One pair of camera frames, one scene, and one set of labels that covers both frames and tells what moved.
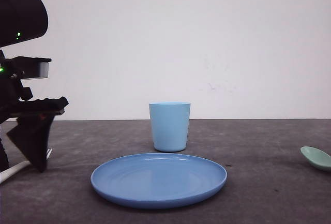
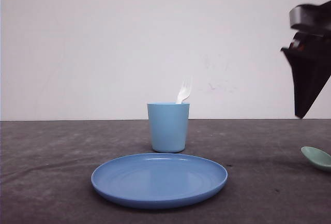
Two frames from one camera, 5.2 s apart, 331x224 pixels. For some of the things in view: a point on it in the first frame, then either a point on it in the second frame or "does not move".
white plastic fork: [4, 174] to [184, 92]
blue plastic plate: [158, 180] does not move
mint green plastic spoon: [317, 157] does not move
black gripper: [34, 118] to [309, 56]
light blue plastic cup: [169, 123] does not move
